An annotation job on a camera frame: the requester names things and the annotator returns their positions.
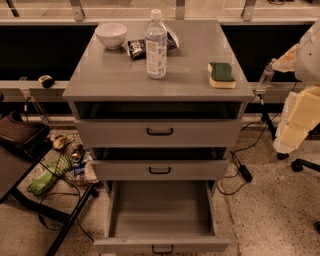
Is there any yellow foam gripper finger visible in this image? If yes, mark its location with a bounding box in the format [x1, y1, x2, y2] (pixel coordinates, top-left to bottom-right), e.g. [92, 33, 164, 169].
[273, 86, 320, 154]
[272, 45, 298, 73]

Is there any green yellow sponge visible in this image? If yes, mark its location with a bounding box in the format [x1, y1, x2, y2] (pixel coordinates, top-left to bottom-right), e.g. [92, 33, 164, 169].
[208, 62, 236, 89]

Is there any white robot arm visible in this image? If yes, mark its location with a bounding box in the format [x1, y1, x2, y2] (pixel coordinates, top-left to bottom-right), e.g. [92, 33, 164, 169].
[272, 20, 320, 154]

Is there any grey drawer cabinet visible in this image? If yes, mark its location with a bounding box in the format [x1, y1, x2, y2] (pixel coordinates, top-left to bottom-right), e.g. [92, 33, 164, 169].
[63, 20, 253, 191]

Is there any grey bottom drawer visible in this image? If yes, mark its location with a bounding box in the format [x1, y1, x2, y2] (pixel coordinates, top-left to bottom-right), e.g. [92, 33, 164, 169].
[94, 181, 229, 254]

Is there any grey drawer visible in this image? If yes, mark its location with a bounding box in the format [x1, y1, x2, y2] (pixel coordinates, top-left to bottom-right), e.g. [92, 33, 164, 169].
[75, 102, 242, 148]
[92, 148, 228, 181]
[94, 181, 229, 254]

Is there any grey top drawer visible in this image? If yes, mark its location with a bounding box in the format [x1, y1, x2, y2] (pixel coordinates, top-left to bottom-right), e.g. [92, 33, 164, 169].
[75, 102, 242, 148]

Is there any grey middle drawer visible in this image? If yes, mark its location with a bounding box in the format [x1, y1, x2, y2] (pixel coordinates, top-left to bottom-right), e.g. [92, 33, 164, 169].
[92, 148, 228, 181]

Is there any small bottle on ledge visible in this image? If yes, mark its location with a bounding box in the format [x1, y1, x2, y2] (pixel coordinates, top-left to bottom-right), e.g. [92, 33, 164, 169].
[256, 58, 276, 95]

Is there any black stand leg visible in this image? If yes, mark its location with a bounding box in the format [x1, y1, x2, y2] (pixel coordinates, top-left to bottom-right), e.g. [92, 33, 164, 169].
[259, 94, 290, 161]

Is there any black chair base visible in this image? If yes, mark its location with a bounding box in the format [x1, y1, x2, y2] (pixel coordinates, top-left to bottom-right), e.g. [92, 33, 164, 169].
[291, 159, 320, 172]

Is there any clear plastic water bottle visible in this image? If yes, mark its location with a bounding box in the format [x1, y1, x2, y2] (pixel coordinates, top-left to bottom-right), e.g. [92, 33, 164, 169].
[145, 9, 167, 79]

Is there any black snack bag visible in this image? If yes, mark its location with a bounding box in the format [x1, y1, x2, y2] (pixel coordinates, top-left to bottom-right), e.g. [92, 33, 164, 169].
[127, 32, 179, 60]

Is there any white ceramic bowl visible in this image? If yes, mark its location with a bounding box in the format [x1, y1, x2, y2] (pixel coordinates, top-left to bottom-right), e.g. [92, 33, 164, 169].
[95, 23, 127, 49]

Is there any black round object on ledge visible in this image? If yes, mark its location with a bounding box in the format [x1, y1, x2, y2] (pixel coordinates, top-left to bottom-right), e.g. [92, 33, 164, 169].
[38, 75, 55, 89]

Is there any brown snack packet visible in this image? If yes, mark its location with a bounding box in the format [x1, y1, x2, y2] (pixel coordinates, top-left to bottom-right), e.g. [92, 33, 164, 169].
[50, 135, 74, 150]

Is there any green chip bag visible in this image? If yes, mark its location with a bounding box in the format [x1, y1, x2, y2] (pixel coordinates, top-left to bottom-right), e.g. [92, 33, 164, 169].
[28, 157, 72, 196]

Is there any black folding table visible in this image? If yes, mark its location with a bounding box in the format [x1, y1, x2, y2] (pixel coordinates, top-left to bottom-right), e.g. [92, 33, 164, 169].
[0, 112, 98, 256]

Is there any black power adapter with cable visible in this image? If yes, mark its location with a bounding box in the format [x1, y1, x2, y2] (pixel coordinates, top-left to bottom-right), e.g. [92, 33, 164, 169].
[217, 113, 280, 196]

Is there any wire mesh basket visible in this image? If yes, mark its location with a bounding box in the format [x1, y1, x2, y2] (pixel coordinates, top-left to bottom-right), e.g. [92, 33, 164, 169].
[57, 134, 99, 187]

